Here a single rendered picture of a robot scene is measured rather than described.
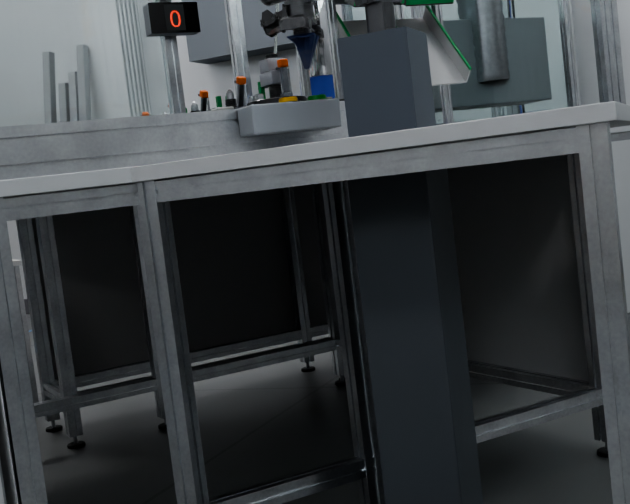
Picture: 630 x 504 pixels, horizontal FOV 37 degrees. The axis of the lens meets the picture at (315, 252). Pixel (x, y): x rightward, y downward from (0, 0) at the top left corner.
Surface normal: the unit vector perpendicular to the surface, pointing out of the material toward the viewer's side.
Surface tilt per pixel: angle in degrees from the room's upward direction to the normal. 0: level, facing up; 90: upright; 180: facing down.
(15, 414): 90
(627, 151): 90
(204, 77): 90
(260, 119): 90
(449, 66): 45
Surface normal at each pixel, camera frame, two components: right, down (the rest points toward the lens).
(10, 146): 0.48, 0.01
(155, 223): -0.39, 0.12
